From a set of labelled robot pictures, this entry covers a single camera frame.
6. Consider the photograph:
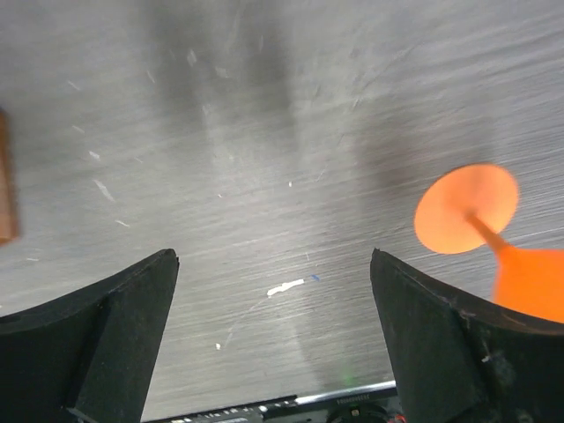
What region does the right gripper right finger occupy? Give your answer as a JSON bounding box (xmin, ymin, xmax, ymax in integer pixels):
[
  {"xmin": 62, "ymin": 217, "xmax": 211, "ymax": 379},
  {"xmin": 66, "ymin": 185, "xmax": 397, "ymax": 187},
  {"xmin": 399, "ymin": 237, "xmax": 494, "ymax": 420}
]
[{"xmin": 370, "ymin": 249, "xmax": 563, "ymax": 423}]

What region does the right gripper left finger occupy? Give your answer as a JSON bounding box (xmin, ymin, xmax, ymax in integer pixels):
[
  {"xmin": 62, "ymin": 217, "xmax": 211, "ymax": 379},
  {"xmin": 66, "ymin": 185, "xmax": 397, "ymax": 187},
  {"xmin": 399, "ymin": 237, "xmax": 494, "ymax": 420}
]
[{"xmin": 1, "ymin": 249, "xmax": 179, "ymax": 422}]

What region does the orange wine glass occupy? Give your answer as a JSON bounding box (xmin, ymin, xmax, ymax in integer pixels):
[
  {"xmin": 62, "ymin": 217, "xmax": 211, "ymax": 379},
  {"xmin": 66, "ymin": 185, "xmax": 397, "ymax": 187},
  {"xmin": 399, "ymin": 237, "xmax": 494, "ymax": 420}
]
[{"xmin": 413, "ymin": 163, "xmax": 563, "ymax": 323}]

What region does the gold wire wine glass rack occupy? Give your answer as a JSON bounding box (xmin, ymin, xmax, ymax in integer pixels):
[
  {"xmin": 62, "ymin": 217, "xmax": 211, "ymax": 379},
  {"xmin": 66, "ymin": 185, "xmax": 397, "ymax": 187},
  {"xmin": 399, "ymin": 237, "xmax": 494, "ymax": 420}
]
[{"xmin": 1, "ymin": 109, "xmax": 19, "ymax": 246}]

